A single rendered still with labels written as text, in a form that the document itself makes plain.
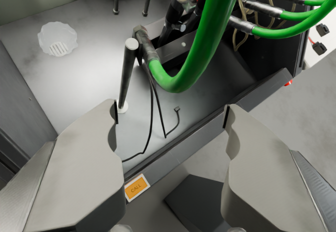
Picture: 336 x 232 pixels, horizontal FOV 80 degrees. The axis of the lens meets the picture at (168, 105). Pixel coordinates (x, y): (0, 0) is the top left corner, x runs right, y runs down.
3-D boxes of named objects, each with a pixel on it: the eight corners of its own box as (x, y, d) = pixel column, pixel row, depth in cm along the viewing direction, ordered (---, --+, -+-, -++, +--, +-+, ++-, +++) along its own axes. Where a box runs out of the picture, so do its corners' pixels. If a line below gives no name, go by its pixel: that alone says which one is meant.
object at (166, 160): (103, 206, 53) (99, 226, 38) (94, 191, 53) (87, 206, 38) (257, 93, 74) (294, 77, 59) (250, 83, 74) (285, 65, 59)
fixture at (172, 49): (146, 87, 59) (156, 66, 45) (127, 59, 60) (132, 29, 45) (227, 42, 71) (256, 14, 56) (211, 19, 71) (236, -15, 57)
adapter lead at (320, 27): (324, 35, 62) (331, 31, 60) (320, 37, 62) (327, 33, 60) (303, 2, 63) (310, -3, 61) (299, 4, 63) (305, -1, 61)
